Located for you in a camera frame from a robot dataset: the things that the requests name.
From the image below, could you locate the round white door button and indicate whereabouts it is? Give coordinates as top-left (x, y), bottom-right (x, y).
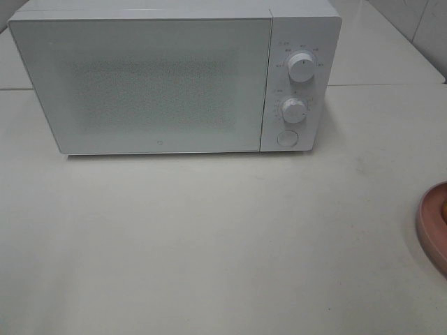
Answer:
top-left (277, 131), bottom-right (299, 147)

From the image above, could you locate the white microwave door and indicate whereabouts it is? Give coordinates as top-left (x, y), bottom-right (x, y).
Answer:
top-left (10, 18), bottom-right (271, 155)

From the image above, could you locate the pink round plate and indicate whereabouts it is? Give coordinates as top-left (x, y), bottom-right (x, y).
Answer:
top-left (416, 181), bottom-right (446, 277)

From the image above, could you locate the burger with lettuce and tomato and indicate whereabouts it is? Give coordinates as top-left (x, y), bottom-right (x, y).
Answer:
top-left (441, 202), bottom-right (447, 221)

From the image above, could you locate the white lower timer knob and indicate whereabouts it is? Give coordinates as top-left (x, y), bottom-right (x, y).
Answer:
top-left (280, 98), bottom-right (307, 124)

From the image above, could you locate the white upper power knob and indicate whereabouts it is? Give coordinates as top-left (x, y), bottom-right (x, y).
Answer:
top-left (286, 50), bottom-right (316, 83)

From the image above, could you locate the white microwave oven body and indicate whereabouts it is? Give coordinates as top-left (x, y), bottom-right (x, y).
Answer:
top-left (8, 1), bottom-right (342, 154)

